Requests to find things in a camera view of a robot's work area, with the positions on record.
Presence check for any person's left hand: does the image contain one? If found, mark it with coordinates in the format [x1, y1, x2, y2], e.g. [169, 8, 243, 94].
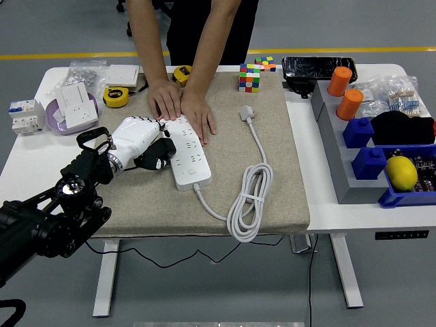
[179, 91, 218, 146]

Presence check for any person's right hand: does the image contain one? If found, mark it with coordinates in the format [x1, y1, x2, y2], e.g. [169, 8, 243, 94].
[146, 78, 185, 123]

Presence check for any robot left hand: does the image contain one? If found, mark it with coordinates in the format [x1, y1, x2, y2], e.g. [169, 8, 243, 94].
[109, 115, 173, 170]

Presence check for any black plug adapter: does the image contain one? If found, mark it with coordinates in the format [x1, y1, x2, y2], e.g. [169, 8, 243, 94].
[152, 136, 178, 160]

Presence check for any white power strip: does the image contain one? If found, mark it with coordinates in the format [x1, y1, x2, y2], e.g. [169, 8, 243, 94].
[159, 114, 213, 191]

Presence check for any yellow tape measure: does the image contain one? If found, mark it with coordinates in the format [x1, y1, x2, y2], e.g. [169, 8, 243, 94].
[102, 86, 131, 108]
[172, 65, 193, 88]

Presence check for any large Rubik's cube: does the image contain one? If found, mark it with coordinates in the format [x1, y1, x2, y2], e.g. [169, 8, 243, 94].
[238, 63, 261, 93]

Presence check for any beige fabric mat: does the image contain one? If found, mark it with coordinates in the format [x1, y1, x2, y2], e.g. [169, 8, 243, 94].
[91, 70, 311, 238]

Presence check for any person's body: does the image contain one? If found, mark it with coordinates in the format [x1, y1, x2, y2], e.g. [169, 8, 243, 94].
[165, 0, 260, 67]

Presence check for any purple bowl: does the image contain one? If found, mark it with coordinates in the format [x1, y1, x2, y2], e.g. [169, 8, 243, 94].
[44, 92, 100, 136]

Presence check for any clear bag of screws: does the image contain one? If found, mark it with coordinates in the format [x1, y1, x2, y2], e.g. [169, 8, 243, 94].
[46, 60, 108, 96]

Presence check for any small Rubik's cube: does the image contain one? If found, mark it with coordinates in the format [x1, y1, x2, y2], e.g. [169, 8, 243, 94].
[254, 56, 277, 73]

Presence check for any black office chair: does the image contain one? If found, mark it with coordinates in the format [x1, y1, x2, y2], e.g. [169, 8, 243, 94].
[115, 0, 136, 37]

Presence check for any white circuit breaker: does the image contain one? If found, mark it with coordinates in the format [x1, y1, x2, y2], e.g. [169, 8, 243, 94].
[7, 99, 46, 136]

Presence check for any black plastic-wrapped tray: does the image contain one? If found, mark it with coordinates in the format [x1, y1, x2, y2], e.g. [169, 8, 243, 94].
[281, 56, 359, 84]

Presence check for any orange cylinder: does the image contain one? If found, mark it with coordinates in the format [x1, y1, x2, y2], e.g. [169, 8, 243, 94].
[336, 89, 365, 121]
[327, 66, 353, 97]

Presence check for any white table leg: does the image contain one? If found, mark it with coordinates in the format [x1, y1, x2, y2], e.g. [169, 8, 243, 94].
[329, 234, 364, 309]
[92, 238, 121, 318]

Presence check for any grey stepped block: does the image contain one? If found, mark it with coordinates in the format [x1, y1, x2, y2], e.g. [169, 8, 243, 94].
[310, 80, 391, 205]

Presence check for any blue block with knob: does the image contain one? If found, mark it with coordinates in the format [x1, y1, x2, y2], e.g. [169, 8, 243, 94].
[351, 146, 388, 181]
[342, 117, 375, 149]

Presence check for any clear bag of small parts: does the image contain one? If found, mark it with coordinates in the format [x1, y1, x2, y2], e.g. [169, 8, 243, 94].
[352, 80, 392, 119]

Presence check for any black cloth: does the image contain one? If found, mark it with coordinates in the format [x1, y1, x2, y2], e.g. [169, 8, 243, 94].
[369, 110, 436, 146]

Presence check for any clear bag of resistors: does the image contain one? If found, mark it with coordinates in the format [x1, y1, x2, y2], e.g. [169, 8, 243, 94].
[386, 74, 431, 119]

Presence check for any yellow lemon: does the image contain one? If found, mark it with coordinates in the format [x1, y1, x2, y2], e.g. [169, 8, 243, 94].
[384, 155, 419, 192]

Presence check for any blue plastic bin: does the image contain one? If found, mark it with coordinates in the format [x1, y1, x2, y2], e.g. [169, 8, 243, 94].
[377, 144, 436, 208]

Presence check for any bag of dark components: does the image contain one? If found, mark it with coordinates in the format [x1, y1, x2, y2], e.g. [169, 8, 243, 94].
[410, 155, 436, 193]

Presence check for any black table control panel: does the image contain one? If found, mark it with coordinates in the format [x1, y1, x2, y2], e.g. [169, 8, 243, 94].
[374, 230, 430, 240]

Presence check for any black lanyard strap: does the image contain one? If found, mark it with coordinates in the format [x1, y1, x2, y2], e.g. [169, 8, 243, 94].
[130, 78, 149, 97]

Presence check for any white power cord with plug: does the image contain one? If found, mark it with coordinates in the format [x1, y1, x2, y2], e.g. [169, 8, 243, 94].
[193, 104, 275, 243]

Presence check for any white wall switch box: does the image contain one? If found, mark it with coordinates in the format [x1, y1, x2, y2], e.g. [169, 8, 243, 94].
[104, 64, 141, 87]

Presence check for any white wall socket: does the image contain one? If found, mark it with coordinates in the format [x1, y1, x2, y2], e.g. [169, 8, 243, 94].
[63, 100, 100, 129]

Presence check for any white switch plate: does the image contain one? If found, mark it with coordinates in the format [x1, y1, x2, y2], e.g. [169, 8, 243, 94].
[54, 82, 92, 116]

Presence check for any thin black plug cord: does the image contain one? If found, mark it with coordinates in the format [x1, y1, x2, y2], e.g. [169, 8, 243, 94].
[84, 234, 284, 269]

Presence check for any grey metal bracket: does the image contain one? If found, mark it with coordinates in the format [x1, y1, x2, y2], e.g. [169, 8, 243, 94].
[289, 234, 318, 254]

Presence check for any black hanging cable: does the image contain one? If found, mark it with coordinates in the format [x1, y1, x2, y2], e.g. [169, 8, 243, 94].
[308, 234, 320, 327]

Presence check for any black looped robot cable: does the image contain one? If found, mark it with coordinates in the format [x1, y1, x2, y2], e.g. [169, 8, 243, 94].
[0, 298, 27, 327]

